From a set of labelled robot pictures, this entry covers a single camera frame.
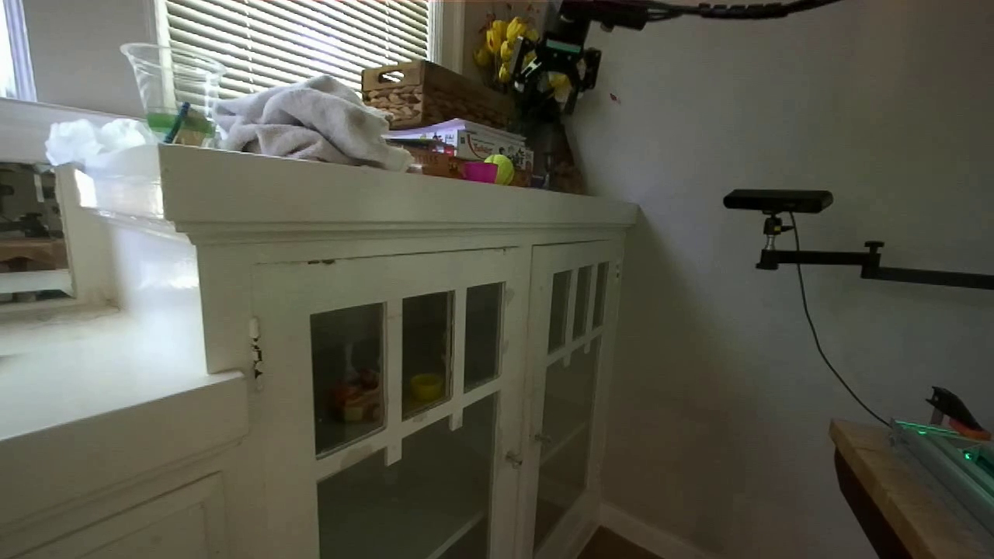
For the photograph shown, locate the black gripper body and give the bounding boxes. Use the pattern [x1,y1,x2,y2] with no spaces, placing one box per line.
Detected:
[531,35,606,99]

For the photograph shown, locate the small pink item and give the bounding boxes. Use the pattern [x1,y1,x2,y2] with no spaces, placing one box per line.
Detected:
[455,159,496,187]

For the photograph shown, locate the green item behind cup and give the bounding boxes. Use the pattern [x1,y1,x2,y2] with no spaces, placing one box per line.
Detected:
[144,99,219,146]

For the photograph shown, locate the yellow artificial flowers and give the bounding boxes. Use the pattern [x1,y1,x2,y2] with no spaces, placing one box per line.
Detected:
[472,13,579,106]

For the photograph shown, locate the dark metal strainer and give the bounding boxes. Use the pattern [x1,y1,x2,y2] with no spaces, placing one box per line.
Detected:
[527,110,587,196]

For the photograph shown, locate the cartoon board game box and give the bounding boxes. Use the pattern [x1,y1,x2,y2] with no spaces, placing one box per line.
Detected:
[383,115,538,170]

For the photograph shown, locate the brown wicker basket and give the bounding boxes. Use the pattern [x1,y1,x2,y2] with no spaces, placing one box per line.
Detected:
[358,55,523,131]

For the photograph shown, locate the colourful cartoon picture book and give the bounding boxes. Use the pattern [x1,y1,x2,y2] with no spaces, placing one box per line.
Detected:
[404,142,552,190]

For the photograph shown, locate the white glass-door cabinet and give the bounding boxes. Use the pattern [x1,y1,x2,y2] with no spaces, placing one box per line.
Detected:
[155,140,643,559]

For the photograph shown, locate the grey crumpled towel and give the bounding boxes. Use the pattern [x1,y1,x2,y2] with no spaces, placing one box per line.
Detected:
[212,72,415,170]

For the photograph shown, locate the white window blinds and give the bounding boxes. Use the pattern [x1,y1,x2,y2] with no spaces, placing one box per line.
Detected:
[165,0,439,102]

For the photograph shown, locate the yellow toy inside cabinet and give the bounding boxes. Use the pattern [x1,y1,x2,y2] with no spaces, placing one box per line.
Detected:
[404,370,446,409]

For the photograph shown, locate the red toy inside cabinet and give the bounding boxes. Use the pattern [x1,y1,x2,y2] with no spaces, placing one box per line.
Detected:
[329,370,384,427]

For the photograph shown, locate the clear plastic cup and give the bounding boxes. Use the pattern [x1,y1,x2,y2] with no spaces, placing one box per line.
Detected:
[119,38,228,142]

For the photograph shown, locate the crumpled white plastic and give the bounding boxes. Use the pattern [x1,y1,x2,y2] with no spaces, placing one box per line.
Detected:
[42,115,159,170]

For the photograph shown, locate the black and red tool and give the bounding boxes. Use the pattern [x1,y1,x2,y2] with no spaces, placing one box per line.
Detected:
[927,381,990,435]

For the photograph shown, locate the wooden table edge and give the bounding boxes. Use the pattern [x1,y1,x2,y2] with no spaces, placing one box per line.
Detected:
[825,418,994,559]

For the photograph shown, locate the green translucent object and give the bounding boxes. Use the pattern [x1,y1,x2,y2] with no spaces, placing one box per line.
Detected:
[892,415,994,523]

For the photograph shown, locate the white window bench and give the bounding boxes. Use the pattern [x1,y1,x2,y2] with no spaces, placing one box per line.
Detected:
[0,299,257,559]

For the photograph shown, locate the black stereo camera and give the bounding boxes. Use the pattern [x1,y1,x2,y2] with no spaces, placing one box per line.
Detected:
[719,187,840,217]

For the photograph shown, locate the black camera cable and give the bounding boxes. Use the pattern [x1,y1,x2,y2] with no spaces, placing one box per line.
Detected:
[788,213,897,429]

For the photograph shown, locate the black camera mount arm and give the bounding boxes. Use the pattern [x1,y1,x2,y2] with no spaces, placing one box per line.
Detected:
[756,213,994,292]

